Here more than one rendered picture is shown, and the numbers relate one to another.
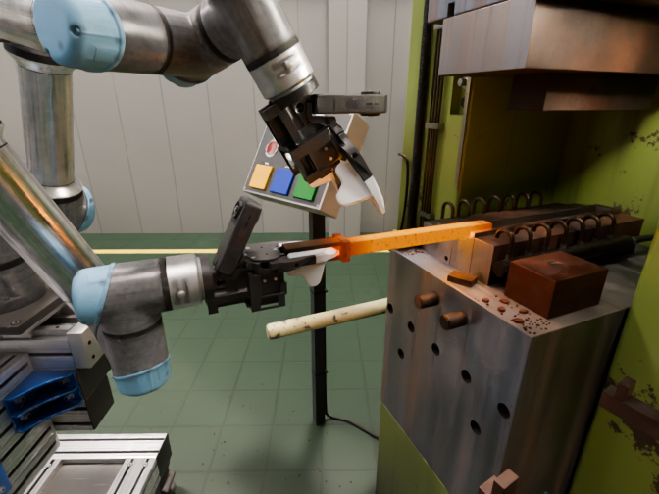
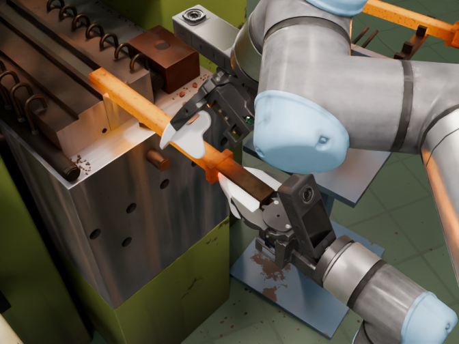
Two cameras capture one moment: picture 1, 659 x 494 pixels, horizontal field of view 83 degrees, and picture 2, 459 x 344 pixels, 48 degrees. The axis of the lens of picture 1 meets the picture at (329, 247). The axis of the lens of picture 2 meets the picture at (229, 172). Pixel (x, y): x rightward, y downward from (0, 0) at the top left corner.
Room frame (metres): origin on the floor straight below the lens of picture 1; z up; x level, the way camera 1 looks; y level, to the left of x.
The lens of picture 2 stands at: (0.75, 0.46, 1.58)
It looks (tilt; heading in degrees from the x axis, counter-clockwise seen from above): 49 degrees down; 247
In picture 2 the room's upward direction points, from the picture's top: straight up
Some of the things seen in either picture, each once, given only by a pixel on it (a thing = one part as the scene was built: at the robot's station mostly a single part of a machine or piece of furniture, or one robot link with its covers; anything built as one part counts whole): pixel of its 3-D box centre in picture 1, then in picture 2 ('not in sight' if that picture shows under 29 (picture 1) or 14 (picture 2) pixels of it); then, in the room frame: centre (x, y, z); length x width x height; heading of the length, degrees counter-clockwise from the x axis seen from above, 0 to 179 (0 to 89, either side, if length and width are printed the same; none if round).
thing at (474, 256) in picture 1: (530, 232); (43, 61); (0.78, -0.44, 0.96); 0.42 x 0.20 x 0.09; 113
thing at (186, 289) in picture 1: (186, 281); (352, 270); (0.48, 0.20, 0.99); 0.08 x 0.05 x 0.08; 23
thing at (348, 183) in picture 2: not in sight; (337, 126); (0.14, -0.31, 0.67); 0.40 x 0.30 x 0.02; 32
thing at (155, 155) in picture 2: (426, 300); (158, 160); (0.63, -0.19, 0.87); 0.04 x 0.03 x 0.03; 113
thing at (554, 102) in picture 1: (584, 92); not in sight; (0.77, -0.49, 1.24); 0.30 x 0.07 x 0.06; 113
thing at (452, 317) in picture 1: (453, 321); not in sight; (0.56, -0.21, 0.87); 0.04 x 0.03 x 0.03; 113
